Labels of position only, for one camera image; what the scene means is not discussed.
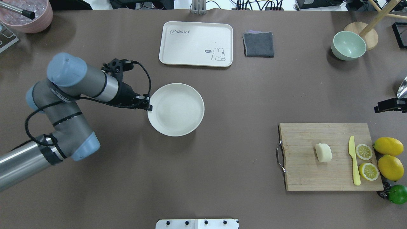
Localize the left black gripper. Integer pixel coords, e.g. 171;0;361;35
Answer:
114;83;153;111

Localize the cream round plate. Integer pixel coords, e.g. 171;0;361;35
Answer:
147;83;205;137

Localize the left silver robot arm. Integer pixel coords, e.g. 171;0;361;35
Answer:
0;52;153;191

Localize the black metal tray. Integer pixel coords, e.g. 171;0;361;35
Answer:
391;22;407;49

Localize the white steamed bun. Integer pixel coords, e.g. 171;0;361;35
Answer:
315;143;332;163

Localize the cream rabbit tray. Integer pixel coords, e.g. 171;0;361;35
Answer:
159;21;233;67

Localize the metal ice scoop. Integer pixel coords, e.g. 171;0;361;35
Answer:
396;76;407;99

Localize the upper whole lemon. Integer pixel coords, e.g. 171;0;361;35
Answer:
373;137;404;156

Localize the whole lemon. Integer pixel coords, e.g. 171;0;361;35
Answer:
378;155;404;182
373;137;404;156

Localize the upper lemon half slice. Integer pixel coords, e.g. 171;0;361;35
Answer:
355;144;373;160

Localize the lemon half slice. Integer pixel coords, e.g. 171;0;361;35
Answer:
359;163;380;181
355;144;373;160

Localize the lower whole lemon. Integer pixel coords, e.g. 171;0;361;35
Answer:
378;155;404;182

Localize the lower lemon half slice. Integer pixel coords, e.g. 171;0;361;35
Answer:
359;163;380;181

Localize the mint green bowl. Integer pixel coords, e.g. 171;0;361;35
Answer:
331;31;367;61

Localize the wooden cup rack stand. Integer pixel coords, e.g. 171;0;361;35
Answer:
344;0;406;51

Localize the yellow plastic knife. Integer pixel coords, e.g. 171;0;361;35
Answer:
348;136;361;186

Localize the green lime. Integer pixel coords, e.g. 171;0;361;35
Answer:
388;184;407;205

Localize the wooden cutting board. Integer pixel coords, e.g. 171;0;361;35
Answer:
276;123;383;191

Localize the grey folded cloth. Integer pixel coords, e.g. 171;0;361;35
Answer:
243;31;275;58

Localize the pink ice bowl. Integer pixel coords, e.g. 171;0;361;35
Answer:
1;0;53;33

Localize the metal rack at corner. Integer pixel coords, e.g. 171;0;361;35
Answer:
0;22;19;53

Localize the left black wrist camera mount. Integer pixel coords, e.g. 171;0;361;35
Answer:
101;59;134;82

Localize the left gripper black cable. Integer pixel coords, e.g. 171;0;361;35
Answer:
25;60;152;147

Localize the aluminium frame post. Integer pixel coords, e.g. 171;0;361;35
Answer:
191;0;207;15

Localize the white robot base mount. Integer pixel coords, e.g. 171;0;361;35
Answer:
155;219;240;229

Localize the black handled metal tool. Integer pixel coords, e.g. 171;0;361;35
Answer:
0;1;36;19

